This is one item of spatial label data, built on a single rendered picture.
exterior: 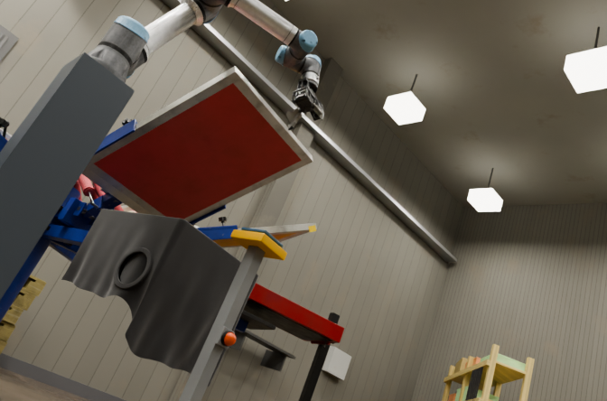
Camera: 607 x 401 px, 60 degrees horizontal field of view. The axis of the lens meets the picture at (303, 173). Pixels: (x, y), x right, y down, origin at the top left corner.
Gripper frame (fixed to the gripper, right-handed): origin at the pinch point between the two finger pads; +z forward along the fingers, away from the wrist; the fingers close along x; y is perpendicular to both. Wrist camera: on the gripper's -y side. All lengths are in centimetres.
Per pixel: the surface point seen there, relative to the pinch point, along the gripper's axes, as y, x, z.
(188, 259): 13, -30, 58
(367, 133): -502, -228, -472
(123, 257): 22, -50, 59
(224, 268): -4, -29, 54
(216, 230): -53, -86, 0
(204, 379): 12, -13, 97
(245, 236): 18, -3, 57
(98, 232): 22, -70, 45
